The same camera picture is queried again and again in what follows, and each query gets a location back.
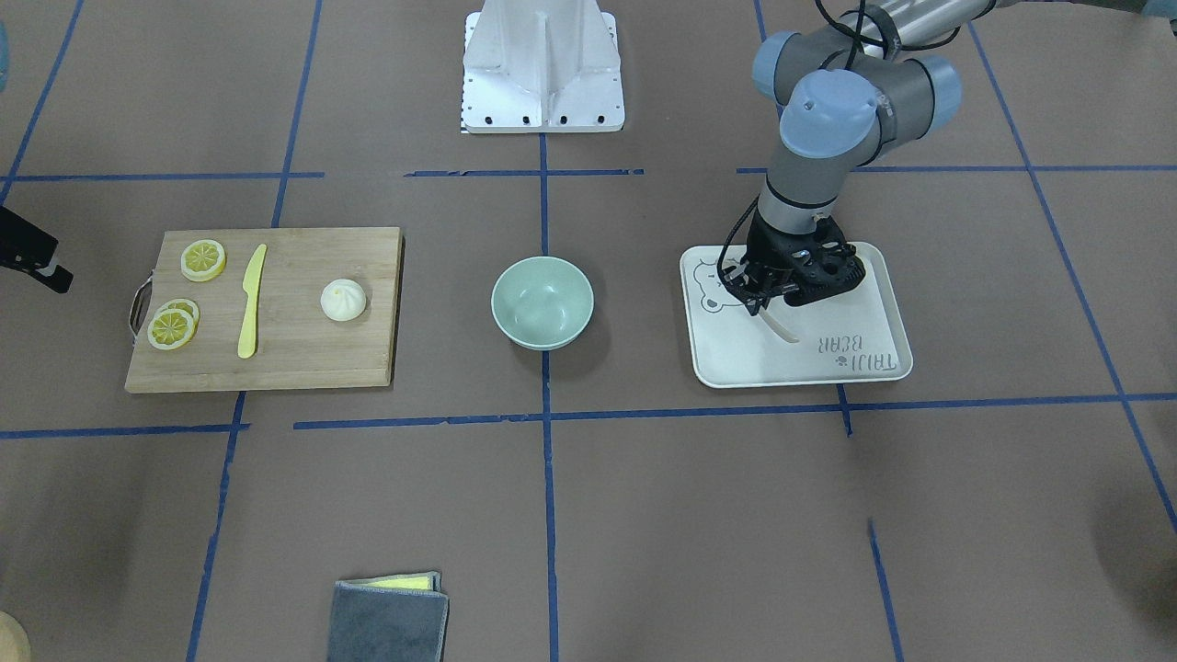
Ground white spoon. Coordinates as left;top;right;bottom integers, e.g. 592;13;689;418
758;307;800;344

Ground yellow plastic knife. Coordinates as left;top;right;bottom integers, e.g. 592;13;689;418
237;244;268;360

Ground lemon slice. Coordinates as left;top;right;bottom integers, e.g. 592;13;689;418
179;238;227;282
155;298;201;325
146;307;198;351

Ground grey folded cloth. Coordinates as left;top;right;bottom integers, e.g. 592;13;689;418
326;571;450;661

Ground upper lemon slice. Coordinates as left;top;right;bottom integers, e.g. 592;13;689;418
179;238;227;282

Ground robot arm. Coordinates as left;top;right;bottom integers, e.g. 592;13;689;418
717;1;998;315

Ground white bear tray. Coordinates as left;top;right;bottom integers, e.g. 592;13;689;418
680;241;915;389

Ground white steamed bun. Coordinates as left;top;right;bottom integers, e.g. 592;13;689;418
320;280;370;322

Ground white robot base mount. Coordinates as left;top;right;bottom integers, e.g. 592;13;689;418
460;1;626;134

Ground bamboo cutting board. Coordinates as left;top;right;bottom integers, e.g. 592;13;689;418
125;227;404;393

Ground lower back lemon slice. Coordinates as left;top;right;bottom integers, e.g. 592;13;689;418
155;298;201;325

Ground lower front lemon slice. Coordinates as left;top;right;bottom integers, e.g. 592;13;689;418
146;307;198;351

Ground yellow sponge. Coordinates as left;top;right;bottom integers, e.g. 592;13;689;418
350;572;438;591

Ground mint green bowl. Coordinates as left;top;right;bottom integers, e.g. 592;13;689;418
488;256;596;351

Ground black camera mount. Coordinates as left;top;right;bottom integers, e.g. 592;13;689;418
1;207;74;294

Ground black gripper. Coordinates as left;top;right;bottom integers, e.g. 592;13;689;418
718;213;866;317

